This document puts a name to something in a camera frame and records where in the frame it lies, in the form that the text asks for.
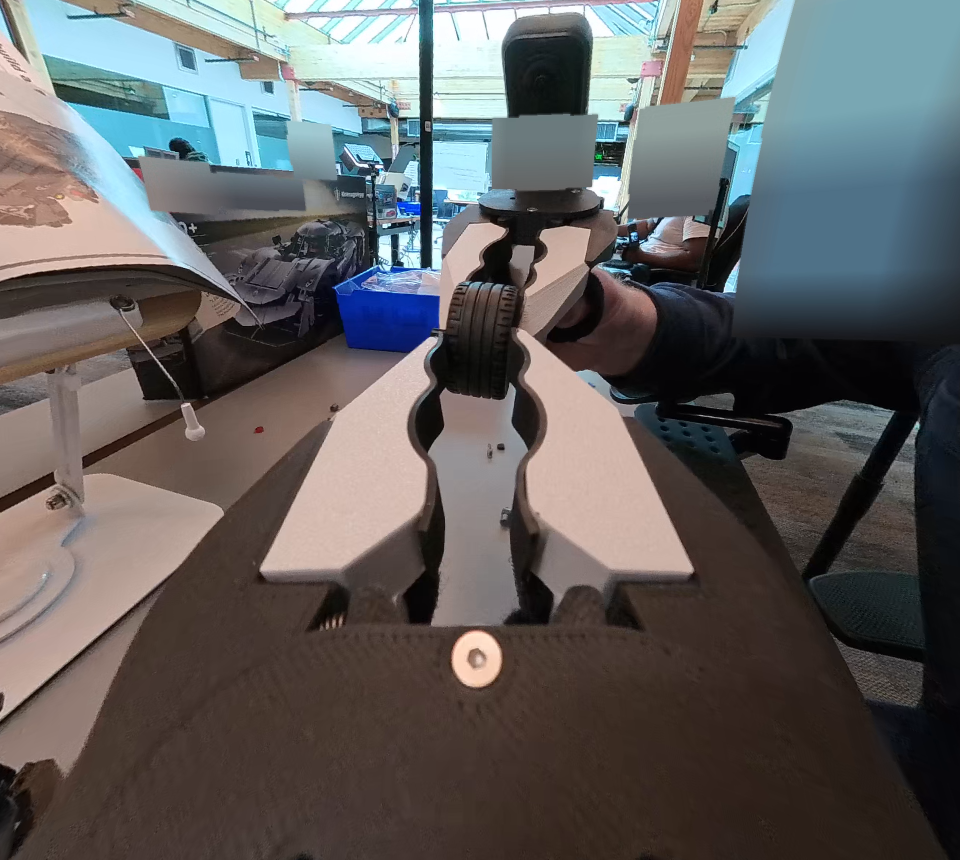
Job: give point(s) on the black lego wheel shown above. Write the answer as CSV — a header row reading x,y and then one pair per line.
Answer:
x,y
480,335

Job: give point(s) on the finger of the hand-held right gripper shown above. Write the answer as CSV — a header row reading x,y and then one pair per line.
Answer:
x,y
465,252
570,267

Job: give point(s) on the black panel light on stand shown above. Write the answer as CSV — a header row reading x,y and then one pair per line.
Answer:
x,y
364,161

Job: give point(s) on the white book stand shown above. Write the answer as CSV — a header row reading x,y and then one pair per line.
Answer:
x,y
112,537

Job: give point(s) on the black pole with ribbed disc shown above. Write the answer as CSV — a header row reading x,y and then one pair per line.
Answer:
x,y
426,50

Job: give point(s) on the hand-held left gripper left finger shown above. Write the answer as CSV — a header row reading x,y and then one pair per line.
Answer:
x,y
352,500

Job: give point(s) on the person's right forearm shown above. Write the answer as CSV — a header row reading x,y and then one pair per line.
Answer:
x,y
750,350

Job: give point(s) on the blue plastic bin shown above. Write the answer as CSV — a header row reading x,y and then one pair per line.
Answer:
x,y
382,320

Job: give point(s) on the person's right hand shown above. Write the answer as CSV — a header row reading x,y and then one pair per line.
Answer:
x,y
622,327

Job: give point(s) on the open instruction book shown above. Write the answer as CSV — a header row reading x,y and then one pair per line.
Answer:
x,y
90,215

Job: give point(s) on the dark lego set box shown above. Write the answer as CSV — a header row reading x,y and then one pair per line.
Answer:
x,y
285,290

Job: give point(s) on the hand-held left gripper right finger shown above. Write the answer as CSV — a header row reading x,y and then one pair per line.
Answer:
x,y
607,500

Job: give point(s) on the white whiteboard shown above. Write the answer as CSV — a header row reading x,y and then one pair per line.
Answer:
x,y
459,164

